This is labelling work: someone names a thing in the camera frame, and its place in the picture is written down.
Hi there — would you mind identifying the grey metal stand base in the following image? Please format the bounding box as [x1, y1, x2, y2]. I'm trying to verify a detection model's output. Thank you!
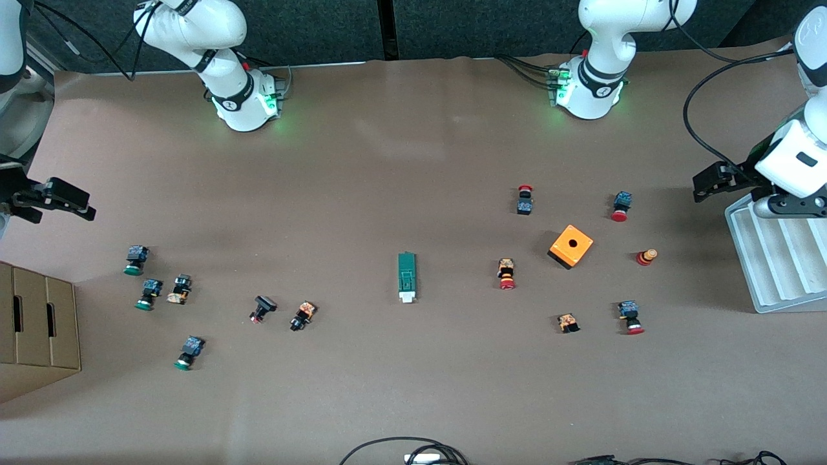
[0, 58, 56, 162]

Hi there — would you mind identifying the white ribbed plastic tray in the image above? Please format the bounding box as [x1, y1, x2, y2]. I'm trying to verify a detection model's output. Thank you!
[724, 191, 827, 315]

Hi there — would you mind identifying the black arm base cable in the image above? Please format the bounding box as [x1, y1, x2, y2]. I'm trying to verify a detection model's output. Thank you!
[496, 54, 558, 90]

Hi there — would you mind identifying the orange button enclosure box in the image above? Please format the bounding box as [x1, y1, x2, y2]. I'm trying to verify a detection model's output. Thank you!
[547, 224, 594, 271]

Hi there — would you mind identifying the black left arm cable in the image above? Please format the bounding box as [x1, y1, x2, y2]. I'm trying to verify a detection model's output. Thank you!
[669, 0, 799, 170]

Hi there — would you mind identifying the grey aluminium frame bar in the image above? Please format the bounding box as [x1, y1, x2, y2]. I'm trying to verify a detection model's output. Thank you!
[25, 36, 65, 75]

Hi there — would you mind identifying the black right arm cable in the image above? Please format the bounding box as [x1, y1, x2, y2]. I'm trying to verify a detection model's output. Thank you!
[32, 0, 159, 82]

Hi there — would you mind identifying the black knob switch orange block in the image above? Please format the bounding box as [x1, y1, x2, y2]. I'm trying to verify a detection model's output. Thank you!
[289, 301, 318, 333]

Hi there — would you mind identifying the green mushroom push button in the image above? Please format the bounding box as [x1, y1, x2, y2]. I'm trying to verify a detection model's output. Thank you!
[134, 278, 164, 312]
[173, 335, 206, 372]
[123, 245, 150, 277]

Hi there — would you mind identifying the black square button red stem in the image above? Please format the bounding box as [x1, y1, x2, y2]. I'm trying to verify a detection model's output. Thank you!
[249, 295, 278, 325]

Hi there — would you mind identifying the black looped cable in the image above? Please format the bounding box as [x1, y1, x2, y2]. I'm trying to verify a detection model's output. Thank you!
[339, 437, 470, 465]

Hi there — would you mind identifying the brown cardboard box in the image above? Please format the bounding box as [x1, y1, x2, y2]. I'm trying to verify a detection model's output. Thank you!
[0, 260, 82, 404]

